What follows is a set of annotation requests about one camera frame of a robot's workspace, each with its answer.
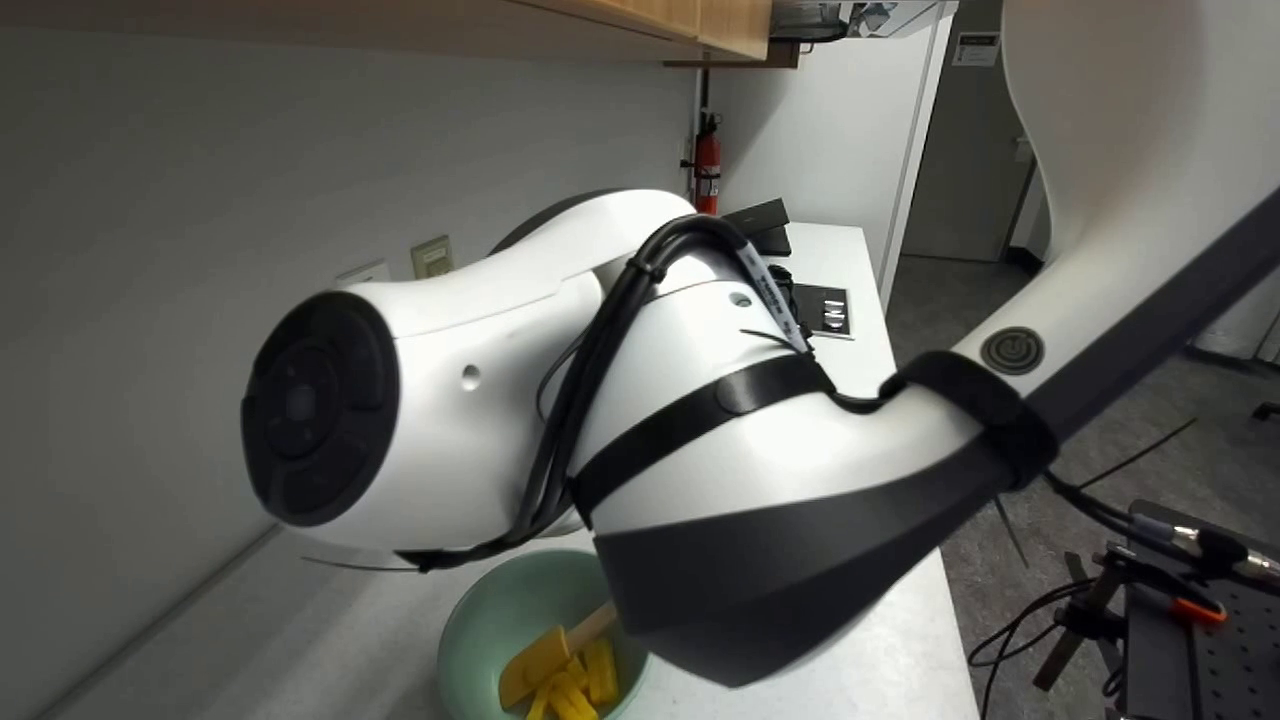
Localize mint green bowl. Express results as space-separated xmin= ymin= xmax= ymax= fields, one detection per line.
xmin=434 ymin=547 xmax=657 ymax=720

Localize black angled stand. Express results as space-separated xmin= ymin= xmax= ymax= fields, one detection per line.
xmin=723 ymin=195 xmax=797 ymax=259

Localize black glass cooktop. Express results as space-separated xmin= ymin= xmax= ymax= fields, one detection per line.
xmin=762 ymin=259 xmax=852 ymax=344

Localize red fire extinguisher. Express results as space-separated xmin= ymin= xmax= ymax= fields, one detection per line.
xmin=679 ymin=64 xmax=733 ymax=220

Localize yellow food pieces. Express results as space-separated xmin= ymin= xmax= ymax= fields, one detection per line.
xmin=523 ymin=638 xmax=625 ymax=720

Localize grey door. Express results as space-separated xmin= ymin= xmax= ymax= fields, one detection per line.
xmin=903 ymin=33 xmax=1044 ymax=265

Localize black perforated table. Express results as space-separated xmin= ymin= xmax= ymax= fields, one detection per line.
xmin=1123 ymin=577 xmax=1280 ymax=720

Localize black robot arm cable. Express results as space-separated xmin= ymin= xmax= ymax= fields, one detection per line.
xmin=397 ymin=214 xmax=1064 ymax=577

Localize beige wall switch plate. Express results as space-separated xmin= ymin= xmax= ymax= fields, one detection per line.
xmin=408 ymin=234 xmax=457 ymax=281

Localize wooden wall cabinet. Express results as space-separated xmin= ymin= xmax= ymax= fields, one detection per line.
xmin=490 ymin=0 xmax=774 ymax=64

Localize orange handled clamp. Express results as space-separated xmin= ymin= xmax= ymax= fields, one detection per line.
xmin=1091 ymin=539 xmax=1235 ymax=631

